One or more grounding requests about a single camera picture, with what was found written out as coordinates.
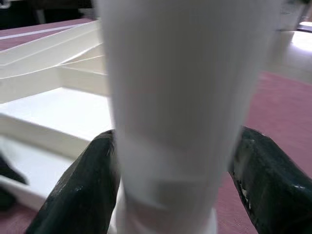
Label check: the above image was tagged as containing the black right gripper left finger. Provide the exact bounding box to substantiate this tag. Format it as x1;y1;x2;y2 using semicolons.
25;129;122;234

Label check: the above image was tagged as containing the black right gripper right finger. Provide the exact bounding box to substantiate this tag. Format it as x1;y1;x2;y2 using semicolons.
229;126;312;234

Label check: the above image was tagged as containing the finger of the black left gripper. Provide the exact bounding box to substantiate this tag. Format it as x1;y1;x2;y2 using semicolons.
0;187;17;211
0;155;28;185

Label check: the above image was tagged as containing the white plastic table top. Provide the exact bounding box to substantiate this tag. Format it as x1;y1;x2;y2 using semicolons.
0;19;117;210

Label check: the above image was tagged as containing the white plastic table leg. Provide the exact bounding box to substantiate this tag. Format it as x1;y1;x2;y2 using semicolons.
94;0;278;234

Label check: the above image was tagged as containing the long white tape strip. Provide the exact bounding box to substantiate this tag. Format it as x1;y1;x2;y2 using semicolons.
0;24;81;41

